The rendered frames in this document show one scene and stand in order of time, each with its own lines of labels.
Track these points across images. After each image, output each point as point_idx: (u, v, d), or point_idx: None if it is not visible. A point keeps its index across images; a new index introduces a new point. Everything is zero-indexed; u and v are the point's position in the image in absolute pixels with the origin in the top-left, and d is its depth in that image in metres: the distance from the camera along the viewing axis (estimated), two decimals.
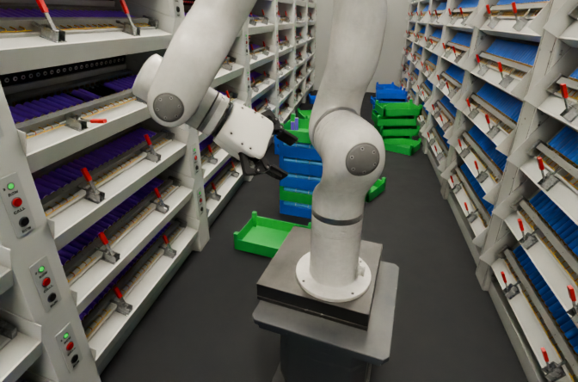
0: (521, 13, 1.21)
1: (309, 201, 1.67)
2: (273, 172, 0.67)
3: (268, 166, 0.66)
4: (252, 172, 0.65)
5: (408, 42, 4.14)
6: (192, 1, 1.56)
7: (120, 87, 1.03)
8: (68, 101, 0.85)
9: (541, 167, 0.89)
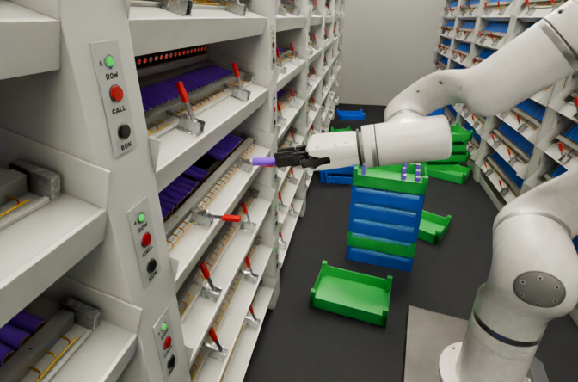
0: None
1: (380, 249, 1.56)
2: (288, 163, 0.70)
3: (297, 164, 0.70)
4: (302, 166, 0.66)
5: (439, 57, 4.02)
6: None
7: (219, 152, 0.92)
8: (182, 185, 0.74)
9: None
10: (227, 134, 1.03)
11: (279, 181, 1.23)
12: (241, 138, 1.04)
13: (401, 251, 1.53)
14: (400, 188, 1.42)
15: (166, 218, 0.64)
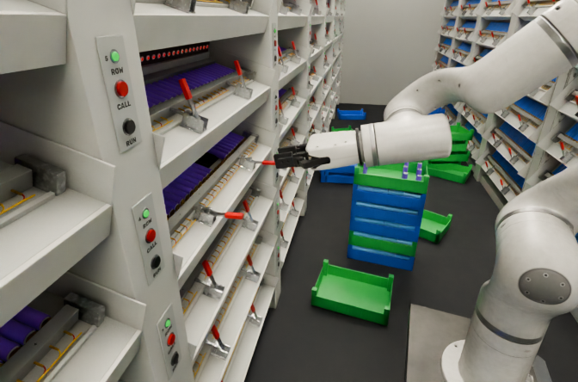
0: None
1: (382, 248, 1.56)
2: (288, 164, 0.69)
3: (297, 165, 0.69)
4: (303, 167, 0.66)
5: (439, 56, 4.02)
6: None
7: (221, 150, 0.92)
8: (185, 182, 0.74)
9: None
10: (229, 132, 1.03)
11: (279, 180, 1.23)
12: (242, 136, 1.04)
13: (402, 250, 1.53)
14: (402, 187, 1.42)
15: (169, 215, 0.64)
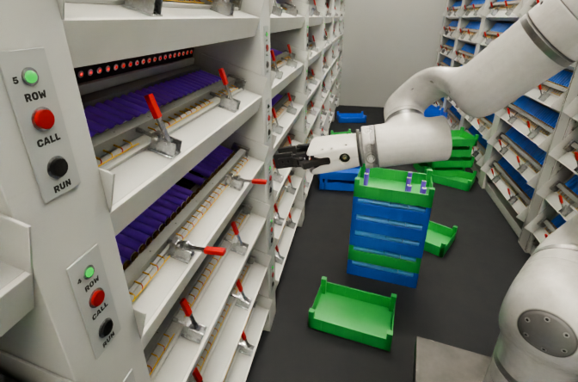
0: None
1: (384, 263, 1.47)
2: (292, 148, 0.73)
3: (298, 145, 0.72)
4: (309, 143, 0.75)
5: (441, 58, 3.93)
6: None
7: (206, 168, 0.83)
8: (161, 209, 0.64)
9: None
10: (217, 145, 0.94)
11: (273, 194, 1.14)
12: (231, 150, 0.95)
13: (406, 267, 1.44)
14: (405, 200, 1.32)
15: (138, 252, 0.54)
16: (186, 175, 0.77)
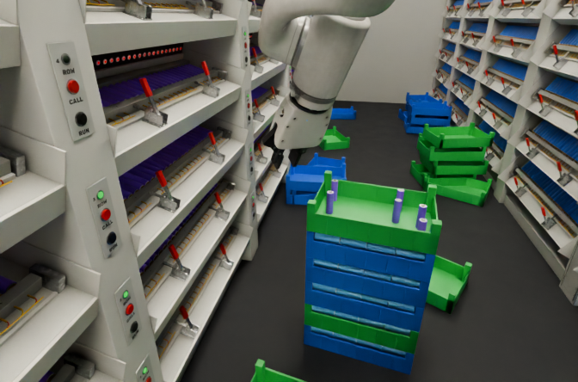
0: None
1: (359, 335, 0.92)
2: (298, 150, 0.73)
3: None
4: None
5: (444, 44, 3.38)
6: None
7: None
8: None
9: None
10: None
11: (134, 243, 0.59)
12: None
13: (394, 342, 0.89)
14: (390, 241, 0.78)
15: None
16: None
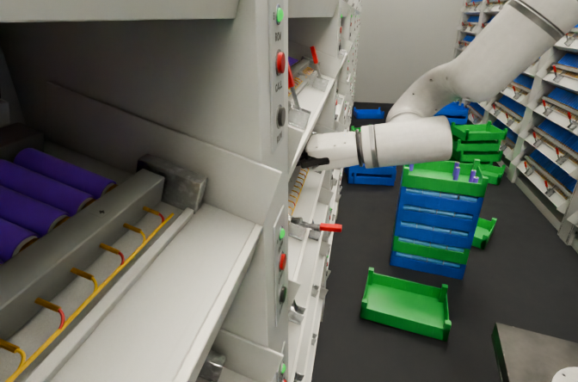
0: None
1: (430, 255, 1.45)
2: None
3: (297, 164, 0.70)
4: (301, 166, 0.66)
5: (458, 53, 3.92)
6: None
7: None
8: None
9: None
10: None
11: (332, 182, 1.12)
12: None
13: (453, 258, 1.42)
14: (456, 190, 1.31)
15: None
16: None
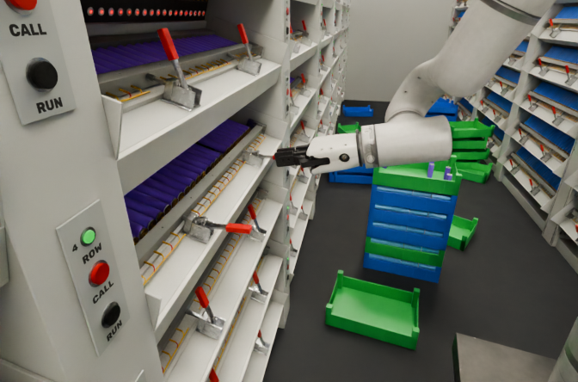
0: None
1: (403, 256, 1.37)
2: (291, 150, 0.73)
3: (298, 147, 0.72)
4: (307, 144, 0.74)
5: None
6: None
7: (221, 143, 0.73)
8: (172, 182, 0.55)
9: None
10: (230, 121, 0.85)
11: (290, 179, 1.04)
12: (247, 126, 0.85)
13: (427, 260, 1.34)
14: (428, 187, 1.23)
15: (147, 229, 0.45)
16: (199, 149, 0.68)
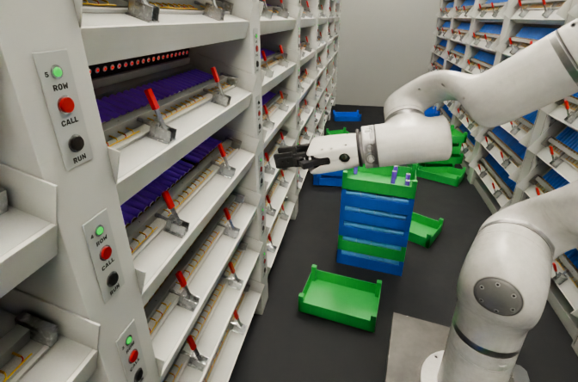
0: None
1: (371, 252, 1.55)
2: (291, 148, 0.73)
3: (298, 145, 0.72)
4: (309, 143, 0.75)
5: (435, 58, 4.01)
6: None
7: (195, 156, 0.91)
8: (152, 189, 0.73)
9: None
10: None
11: (265, 186, 1.22)
12: (220, 140, 1.03)
13: (391, 255, 1.52)
14: (390, 192, 1.41)
15: (130, 224, 0.63)
16: (176, 162, 0.86)
